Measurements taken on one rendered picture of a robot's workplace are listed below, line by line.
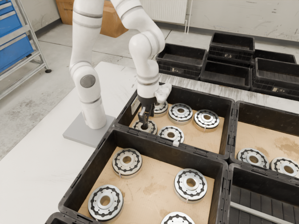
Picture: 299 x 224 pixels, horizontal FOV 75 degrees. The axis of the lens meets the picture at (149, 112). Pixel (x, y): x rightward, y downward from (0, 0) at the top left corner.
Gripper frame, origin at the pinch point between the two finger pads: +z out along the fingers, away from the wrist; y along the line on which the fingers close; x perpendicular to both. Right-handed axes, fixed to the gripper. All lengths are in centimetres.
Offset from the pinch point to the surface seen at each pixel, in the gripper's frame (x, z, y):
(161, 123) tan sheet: 4.4, 5.2, -3.6
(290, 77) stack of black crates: 78, 41, -121
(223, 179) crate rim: 30.3, -3.4, 17.1
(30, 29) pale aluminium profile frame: -183, 32, -101
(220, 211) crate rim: 30.5, -4.8, 26.7
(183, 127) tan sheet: 13.7, 5.3, -5.0
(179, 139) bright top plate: 14.2, 2.3, 3.8
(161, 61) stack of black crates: -26, 32, -91
